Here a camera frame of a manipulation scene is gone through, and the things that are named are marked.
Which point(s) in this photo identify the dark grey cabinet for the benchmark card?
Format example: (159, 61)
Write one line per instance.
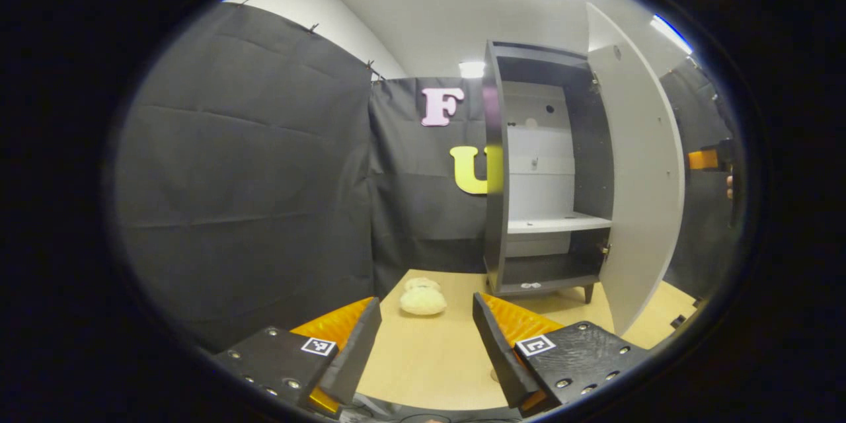
(496, 211)

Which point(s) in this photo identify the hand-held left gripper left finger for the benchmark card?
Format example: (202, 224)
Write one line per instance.
(357, 357)

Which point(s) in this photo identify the metal door hinge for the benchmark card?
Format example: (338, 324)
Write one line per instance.
(605, 250)
(595, 82)

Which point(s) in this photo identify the black backdrop cloth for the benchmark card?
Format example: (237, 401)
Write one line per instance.
(251, 178)

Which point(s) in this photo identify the round brown coaster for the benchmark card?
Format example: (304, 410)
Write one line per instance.
(494, 375)

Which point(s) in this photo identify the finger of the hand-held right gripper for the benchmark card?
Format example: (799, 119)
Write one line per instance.
(702, 159)

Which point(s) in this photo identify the cream plush toy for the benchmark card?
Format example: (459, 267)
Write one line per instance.
(423, 301)

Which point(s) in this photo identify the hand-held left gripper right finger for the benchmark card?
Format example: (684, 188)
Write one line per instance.
(502, 357)

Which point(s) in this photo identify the ceiling light panel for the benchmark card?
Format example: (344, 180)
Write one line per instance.
(671, 33)
(472, 69)

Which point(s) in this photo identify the white cabinet shelf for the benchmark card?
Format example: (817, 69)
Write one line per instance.
(562, 223)

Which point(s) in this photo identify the black table bracket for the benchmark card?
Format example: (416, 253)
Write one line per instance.
(677, 322)

